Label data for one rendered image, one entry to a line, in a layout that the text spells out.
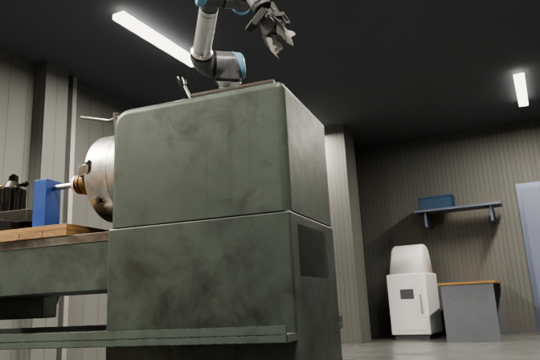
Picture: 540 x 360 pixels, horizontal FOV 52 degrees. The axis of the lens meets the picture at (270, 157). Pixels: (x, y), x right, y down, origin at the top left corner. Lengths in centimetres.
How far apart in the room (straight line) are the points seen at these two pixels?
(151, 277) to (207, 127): 48
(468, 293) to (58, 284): 638
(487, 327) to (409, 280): 133
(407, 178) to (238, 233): 812
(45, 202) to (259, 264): 98
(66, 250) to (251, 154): 73
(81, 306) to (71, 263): 448
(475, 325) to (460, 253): 183
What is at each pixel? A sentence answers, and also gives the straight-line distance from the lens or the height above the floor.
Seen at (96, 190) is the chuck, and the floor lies 101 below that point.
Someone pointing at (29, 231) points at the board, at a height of 89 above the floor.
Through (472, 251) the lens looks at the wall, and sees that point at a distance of 933.
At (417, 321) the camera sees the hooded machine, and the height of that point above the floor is 25.
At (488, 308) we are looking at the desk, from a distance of 778.
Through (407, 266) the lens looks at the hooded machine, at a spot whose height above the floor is 102.
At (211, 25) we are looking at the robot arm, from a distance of 230.
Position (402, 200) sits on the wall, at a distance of 960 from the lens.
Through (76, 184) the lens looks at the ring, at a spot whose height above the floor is 107.
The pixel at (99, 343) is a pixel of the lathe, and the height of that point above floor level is 53.
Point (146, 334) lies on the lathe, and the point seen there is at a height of 55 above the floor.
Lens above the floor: 62
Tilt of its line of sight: 14 degrees up
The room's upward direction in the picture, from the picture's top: 3 degrees counter-clockwise
